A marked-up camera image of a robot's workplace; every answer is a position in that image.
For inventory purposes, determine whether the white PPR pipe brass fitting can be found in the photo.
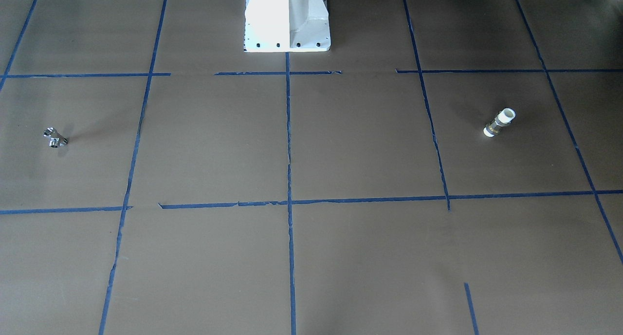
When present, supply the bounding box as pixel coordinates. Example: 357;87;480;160
482;107;516;137

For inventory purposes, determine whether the chrome angle valve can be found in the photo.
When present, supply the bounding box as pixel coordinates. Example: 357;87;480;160
43;127;69;148

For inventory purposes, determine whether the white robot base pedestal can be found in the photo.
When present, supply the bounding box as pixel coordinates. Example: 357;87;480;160
243;0;331;53

